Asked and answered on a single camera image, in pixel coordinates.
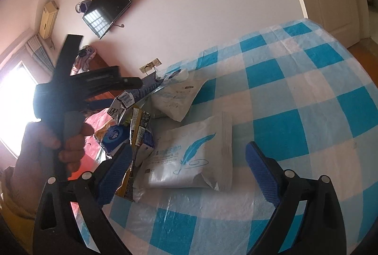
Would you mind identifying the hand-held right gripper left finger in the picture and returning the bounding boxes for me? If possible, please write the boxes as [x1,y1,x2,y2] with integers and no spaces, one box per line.
[32,143,133,255]

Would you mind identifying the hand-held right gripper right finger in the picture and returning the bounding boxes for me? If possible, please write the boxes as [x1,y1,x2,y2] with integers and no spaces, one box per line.
[246,141,352,255]

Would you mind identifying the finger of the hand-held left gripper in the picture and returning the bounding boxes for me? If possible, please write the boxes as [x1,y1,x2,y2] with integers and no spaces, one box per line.
[84,76,143,102]
[70,65,122,82]

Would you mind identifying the snack packets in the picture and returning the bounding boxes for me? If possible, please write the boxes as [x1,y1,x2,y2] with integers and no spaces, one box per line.
[99,125,133,156]

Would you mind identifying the yellow dark snack wrapper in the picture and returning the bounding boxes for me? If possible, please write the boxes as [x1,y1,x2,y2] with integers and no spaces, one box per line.
[114,107,155,202]

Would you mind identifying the white feather print packet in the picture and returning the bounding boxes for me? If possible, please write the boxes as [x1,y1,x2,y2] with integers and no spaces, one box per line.
[141,112,234,192]

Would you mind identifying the person's left forearm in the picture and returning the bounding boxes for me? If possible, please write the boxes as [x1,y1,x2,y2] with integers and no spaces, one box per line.
[0,166,42,246]

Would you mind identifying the person's left hand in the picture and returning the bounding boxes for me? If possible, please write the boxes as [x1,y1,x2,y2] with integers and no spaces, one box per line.
[13,121,95,185]

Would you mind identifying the pile of folded clothes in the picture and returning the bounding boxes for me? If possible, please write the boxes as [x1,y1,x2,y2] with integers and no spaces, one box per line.
[72,45,96,72]

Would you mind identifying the silver barcode wrapper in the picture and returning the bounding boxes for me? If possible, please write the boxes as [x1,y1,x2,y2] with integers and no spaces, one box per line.
[108,90,139,125]

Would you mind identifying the purple snack wrapper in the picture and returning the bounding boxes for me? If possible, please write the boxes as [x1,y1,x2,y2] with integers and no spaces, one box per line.
[130,78,166,102]

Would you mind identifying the pink printed blanket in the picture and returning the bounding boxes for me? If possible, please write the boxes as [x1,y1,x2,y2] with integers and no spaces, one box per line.
[66,109,119,244]

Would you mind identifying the bright window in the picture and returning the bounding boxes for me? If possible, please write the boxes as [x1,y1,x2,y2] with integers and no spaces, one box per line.
[0,61,39,161]

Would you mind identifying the white plastic bag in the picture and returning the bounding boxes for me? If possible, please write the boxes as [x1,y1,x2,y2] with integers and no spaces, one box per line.
[150,78,210,122]

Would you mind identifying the checked curtain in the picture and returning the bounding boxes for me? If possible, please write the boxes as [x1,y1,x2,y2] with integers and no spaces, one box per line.
[25,33,56,72]

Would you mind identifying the beige air conditioner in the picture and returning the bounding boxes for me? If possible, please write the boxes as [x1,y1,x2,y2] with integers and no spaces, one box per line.
[39,0,60,40]

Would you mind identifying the blue white checked tablecloth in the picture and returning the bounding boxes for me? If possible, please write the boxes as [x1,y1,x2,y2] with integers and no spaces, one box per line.
[78,18,378,255]

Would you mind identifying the black wall television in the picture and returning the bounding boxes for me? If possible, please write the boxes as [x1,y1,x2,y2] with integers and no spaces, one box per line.
[82,0,132,40]

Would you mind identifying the purple wall decoration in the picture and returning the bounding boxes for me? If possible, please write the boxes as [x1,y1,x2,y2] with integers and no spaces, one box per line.
[75,0,92,14]

